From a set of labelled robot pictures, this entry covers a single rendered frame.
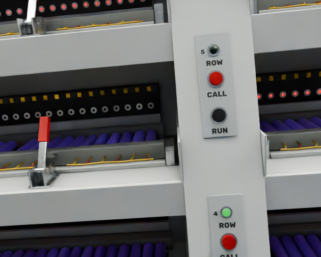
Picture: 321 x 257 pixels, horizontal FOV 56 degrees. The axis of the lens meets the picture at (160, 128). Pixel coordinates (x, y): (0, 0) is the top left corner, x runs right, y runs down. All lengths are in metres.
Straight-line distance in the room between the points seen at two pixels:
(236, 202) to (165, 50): 0.20
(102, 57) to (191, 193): 0.20
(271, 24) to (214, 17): 0.07
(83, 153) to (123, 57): 0.15
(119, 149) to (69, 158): 0.08
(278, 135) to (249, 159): 0.09
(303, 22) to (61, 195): 0.35
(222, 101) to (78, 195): 0.21
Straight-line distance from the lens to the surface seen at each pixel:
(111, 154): 0.44
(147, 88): 0.53
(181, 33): 0.38
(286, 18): 0.41
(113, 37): 0.39
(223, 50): 0.38
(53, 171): 0.43
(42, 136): 0.43
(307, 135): 0.46
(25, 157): 0.48
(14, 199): 0.42
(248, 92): 0.37
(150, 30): 0.38
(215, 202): 0.37
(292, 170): 0.40
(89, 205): 0.39
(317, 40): 0.42
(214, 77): 0.36
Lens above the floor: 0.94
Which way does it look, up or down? 1 degrees up
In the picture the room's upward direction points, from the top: 4 degrees counter-clockwise
